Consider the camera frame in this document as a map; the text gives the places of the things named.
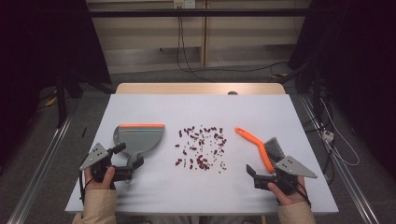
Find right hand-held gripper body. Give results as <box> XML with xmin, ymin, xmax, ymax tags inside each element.
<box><xmin>273</xmin><ymin>155</ymin><xmax>318</xmax><ymax>197</ymax></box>

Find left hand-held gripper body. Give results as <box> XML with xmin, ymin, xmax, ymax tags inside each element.
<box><xmin>79</xmin><ymin>142</ymin><xmax>134</xmax><ymax>185</ymax></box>

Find grey dustpan with orange edge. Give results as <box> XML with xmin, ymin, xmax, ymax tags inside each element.
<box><xmin>112</xmin><ymin>123</ymin><xmax>165</xmax><ymax>185</ymax></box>

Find orange brush with grey bristles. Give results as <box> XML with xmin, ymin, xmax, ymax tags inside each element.
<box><xmin>234</xmin><ymin>126</ymin><xmax>286</xmax><ymax>175</ymax></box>

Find red beans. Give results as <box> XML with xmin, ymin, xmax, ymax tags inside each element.
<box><xmin>174</xmin><ymin>125</ymin><xmax>228</xmax><ymax>174</ymax></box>

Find person's left hand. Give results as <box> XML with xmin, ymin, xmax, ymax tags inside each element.
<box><xmin>83</xmin><ymin>166</ymin><xmax>117</xmax><ymax>191</ymax></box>

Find person's right hand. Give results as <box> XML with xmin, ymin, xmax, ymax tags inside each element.
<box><xmin>267</xmin><ymin>175</ymin><xmax>308</xmax><ymax>206</ymax></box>

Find white power adapter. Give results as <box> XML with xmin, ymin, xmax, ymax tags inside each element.
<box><xmin>321</xmin><ymin>130</ymin><xmax>335</xmax><ymax>143</ymax></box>

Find black metal stand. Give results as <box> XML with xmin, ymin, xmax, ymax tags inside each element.
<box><xmin>55</xmin><ymin>73</ymin><xmax>68</xmax><ymax>129</ymax></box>

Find black curtain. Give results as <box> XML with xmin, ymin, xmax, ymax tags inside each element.
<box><xmin>0</xmin><ymin>0</ymin><xmax>112</xmax><ymax>169</ymax></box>
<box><xmin>288</xmin><ymin>0</ymin><xmax>396</xmax><ymax>171</ymax></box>

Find black horizontal beam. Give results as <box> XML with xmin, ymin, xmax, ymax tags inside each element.
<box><xmin>88</xmin><ymin>8</ymin><xmax>312</xmax><ymax>19</ymax></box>

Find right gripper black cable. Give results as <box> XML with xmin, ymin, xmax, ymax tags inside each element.
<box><xmin>292</xmin><ymin>180</ymin><xmax>313</xmax><ymax>208</ymax></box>

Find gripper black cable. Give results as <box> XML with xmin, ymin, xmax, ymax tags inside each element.
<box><xmin>78</xmin><ymin>169</ymin><xmax>94</xmax><ymax>206</ymax></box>
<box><xmin>292</xmin><ymin>180</ymin><xmax>313</xmax><ymax>208</ymax></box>

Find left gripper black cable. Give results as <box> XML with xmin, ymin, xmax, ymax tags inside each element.
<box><xmin>78</xmin><ymin>169</ymin><xmax>94</xmax><ymax>206</ymax></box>

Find metal floor rail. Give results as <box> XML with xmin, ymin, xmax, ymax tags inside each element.
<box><xmin>299</xmin><ymin>94</ymin><xmax>381</xmax><ymax>224</ymax></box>
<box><xmin>7</xmin><ymin>104</ymin><xmax>80</xmax><ymax>224</ymax></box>

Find white cable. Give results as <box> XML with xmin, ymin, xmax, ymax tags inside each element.
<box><xmin>319</xmin><ymin>98</ymin><xmax>361</xmax><ymax>167</ymax></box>

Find black wall cable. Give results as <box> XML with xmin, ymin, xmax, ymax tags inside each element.
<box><xmin>176</xmin><ymin>16</ymin><xmax>217</xmax><ymax>83</ymax></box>
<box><xmin>180</xmin><ymin>16</ymin><xmax>289</xmax><ymax>75</ymax></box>

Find white wall outlet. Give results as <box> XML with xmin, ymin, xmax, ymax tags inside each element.
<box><xmin>173</xmin><ymin>0</ymin><xmax>196</xmax><ymax>9</ymax></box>

